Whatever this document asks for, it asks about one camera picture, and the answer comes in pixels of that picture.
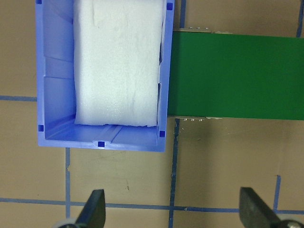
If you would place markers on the white foam pad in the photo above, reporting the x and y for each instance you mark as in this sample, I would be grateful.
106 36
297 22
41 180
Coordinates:
117 61

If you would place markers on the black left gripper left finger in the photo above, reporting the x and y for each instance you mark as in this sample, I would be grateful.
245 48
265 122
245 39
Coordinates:
93 213

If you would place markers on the green conveyor belt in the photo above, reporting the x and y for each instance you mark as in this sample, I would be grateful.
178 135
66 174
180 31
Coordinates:
238 76

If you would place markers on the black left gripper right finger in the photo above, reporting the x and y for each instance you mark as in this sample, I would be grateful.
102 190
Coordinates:
254 213

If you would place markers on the blue plastic bin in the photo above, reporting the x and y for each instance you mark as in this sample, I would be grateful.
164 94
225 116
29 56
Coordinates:
56 95

